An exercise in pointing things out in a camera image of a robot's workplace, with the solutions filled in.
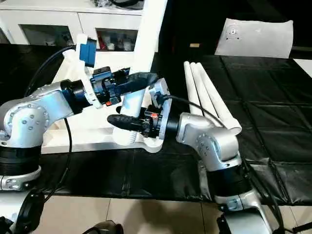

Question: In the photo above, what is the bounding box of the white plastic table leg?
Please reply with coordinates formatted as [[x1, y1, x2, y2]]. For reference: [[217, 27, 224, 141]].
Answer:
[[190, 62, 230, 127], [184, 61, 210, 117], [196, 62, 242, 136], [113, 0, 169, 147]]

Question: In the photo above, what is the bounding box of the white plastic table top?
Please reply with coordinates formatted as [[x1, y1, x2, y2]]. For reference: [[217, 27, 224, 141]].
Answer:
[[41, 49, 165, 154]]

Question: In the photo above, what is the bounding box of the grey bag on cabinet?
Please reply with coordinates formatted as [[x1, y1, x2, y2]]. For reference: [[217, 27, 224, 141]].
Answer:
[[93, 0, 144, 9]]

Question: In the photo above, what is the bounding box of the white cabinet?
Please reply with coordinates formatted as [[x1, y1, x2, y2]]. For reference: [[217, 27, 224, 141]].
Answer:
[[0, 0, 162, 53]]

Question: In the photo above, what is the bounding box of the black robot foot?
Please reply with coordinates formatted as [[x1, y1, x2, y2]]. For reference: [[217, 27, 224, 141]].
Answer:
[[83, 220, 125, 234]]

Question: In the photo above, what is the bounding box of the black work mat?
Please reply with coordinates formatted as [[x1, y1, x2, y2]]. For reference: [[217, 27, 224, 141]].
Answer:
[[0, 44, 312, 205]]

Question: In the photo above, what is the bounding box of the white plastic bag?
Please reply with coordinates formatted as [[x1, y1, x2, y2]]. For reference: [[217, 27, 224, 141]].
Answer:
[[214, 18, 294, 59]]

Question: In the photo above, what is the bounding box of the white flat board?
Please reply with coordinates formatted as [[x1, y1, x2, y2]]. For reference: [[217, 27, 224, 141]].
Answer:
[[292, 58, 312, 79]]

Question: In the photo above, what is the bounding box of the black stand bar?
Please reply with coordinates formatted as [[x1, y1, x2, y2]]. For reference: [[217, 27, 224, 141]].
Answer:
[[292, 222, 312, 233]]

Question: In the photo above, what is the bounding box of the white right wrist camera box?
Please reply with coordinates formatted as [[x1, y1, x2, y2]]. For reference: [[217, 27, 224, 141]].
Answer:
[[148, 78, 172, 143]]

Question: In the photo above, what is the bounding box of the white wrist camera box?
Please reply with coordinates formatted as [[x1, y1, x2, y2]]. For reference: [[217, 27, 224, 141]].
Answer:
[[148, 78, 172, 143], [62, 33, 105, 109]]

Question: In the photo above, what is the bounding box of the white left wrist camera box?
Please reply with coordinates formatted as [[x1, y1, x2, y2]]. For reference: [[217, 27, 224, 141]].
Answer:
[[62, 33, 105, 109]]

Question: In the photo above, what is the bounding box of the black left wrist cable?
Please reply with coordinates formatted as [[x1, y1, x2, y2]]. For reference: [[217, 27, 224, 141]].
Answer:
[[23, 45, 81, 203]]

